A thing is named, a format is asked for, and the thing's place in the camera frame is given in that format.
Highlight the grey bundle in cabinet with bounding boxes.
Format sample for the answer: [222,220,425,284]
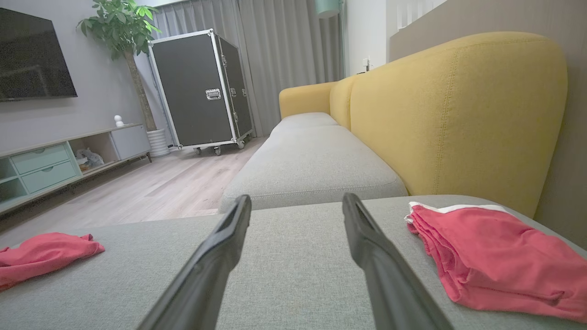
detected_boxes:
[76,148,105,173]

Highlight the grey teal television cabinet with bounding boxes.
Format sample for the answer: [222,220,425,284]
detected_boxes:
[0,123,152,216]

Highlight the teal floor lamp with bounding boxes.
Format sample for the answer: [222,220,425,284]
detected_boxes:
[315,0,347,79]

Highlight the wide grey chaise cushion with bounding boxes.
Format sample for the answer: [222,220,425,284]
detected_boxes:
[0,195,587,330]

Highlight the red white Bulls shorts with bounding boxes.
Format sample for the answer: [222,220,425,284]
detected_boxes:
[404,202,587,324]

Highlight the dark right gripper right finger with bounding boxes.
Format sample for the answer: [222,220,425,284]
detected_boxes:
[343,192,454,330]

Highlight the wide yellow sofa back cushion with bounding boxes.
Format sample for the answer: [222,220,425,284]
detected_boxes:
[349,31,568,219]

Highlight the grey curtain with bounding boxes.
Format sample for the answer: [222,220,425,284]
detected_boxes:
[151,0,346,137]

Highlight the narrow yellow sofa back cushion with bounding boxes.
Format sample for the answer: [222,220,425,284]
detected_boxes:
[329,75,364,131]

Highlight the yellow sofa armrest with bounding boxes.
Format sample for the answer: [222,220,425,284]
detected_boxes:
[279,82,338,120]

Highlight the green potted tree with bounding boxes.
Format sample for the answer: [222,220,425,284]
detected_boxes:
[77,0,162,132]

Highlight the red jersey with white sleeves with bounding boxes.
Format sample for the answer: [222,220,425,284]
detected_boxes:
[0,232,105,292]

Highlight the black flat television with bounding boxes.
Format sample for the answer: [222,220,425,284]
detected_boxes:
[0,7,78,103]

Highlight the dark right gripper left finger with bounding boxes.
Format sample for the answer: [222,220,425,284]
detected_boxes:
[138,195,252,330]

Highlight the black wheeled flight case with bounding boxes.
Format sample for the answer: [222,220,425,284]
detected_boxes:
[148,28,255,156]

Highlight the white ribbed plant pot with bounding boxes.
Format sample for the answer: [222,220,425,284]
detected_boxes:
[147,129,171,158]

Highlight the white router with antennas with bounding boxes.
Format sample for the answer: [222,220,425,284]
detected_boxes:
[397,0,448,31]

